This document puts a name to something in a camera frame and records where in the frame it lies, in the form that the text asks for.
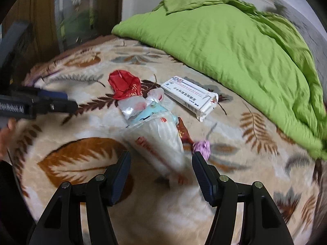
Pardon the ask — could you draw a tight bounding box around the purple wrapper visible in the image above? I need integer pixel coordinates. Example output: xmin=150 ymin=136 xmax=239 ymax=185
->
xmin=192 ymin=140 xmax=211 ymax=161

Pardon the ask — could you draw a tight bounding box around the red plastic bag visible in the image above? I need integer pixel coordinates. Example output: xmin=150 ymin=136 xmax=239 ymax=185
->
xmin=108 ymin=70 xmax=142 ymax=100

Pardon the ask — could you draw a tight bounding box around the clear plastic wrapper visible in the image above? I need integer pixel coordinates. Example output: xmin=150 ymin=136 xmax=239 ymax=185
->
xmin=118 ymin=87 xmax=165 ymax=121

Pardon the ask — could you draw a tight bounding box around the dark red snack packet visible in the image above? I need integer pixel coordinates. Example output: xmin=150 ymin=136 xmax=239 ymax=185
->
xmin=177 ymin=117 xmax=193 ymax=144

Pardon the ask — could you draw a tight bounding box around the light blue tissue pack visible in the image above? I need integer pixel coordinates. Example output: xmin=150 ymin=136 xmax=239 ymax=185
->
xmin=128 ymin=102 xmax=178 ymax=127

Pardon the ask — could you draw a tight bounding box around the white medicine box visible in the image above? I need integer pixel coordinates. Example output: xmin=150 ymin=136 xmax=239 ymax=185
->
xmin=161 ymin=76 xmax=219 ymax=122

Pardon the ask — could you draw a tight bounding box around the person's left hand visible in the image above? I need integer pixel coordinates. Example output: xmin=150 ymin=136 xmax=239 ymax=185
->
xmin=0 ymin=118 xmax=17 ymax=160

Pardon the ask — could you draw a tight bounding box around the wooden cabinet with glass door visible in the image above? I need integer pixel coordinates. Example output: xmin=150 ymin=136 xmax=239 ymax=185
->
xmin=1 ymin=0 xmax=123 ymax=64

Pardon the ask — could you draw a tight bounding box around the leaf pattern beige blanket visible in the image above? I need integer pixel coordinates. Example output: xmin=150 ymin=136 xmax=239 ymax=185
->
xmin=10 ymin=37 xmax=326 ymax=244

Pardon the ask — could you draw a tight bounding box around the green quilt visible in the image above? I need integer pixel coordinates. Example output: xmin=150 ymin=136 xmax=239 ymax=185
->
xmin=112 ymin=0 xmax=326 ymax=159

